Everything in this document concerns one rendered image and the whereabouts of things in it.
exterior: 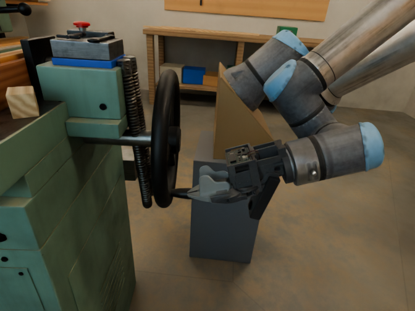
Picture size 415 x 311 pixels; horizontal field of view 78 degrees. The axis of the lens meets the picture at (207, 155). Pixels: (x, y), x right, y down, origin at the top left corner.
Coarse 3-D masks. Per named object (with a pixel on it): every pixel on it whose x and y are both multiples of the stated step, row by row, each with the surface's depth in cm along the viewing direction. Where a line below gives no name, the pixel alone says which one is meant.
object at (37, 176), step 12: (60, 144) 45; (72, 144) 49; (48, 156) 41; (60, 156) 45; (36, 168) 39; (48, 168) 42; (24, 180) 36; (36, 180) 39; (12, 192) 37; (24, 192) 37; (36, 192) 39
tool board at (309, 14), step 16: (176, 0) 320; (192, 0) 319; (208, 0) 317; (224, 0) 316; (240, 0) 315; (256, 0) 313; (272, 0) 312; (288, 0) 311; (304, 0) 309; (320, 0) 308; (256, 16) 322; (272, 16) 320; (288, 16) 319; (304, 16) 317; (320, 16) 316
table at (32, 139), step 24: (0, 120) 37; (24, 120) 38; (48, 120) 41; (72, 120) 46; (96, 120) 47; (120, 120) 48; (0, 144) 31; (24, 144) 36; (48, 144) 41; (0, 168) 31; (24, 168) 36; (0, 192) 32
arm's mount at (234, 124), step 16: (224, 80) 88; (224, 96) 90; (224, 112) 93; (240, 112) 93; (256, 112) 108; (224, 128) 96; (240, 128) 96; (256, 128) 95; (224, 144) 99; (240, 144) 99; (256, 144) 99
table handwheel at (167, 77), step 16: (160, 80) 45; (176, 80) 53; (160, 96) 43; (176, 96) 61; (160, 112) 42; (176, 112) 65; (160, 128) 41; (176, 128) 54; (112, 144) 55; (128, 144) 54; (144, 144) 54; (160, 144) 41; (176, 144) 53; (160, 160) 42; (176, 160) 67; (160, 176) 43; (176, 176) 65; (160, 192) 45
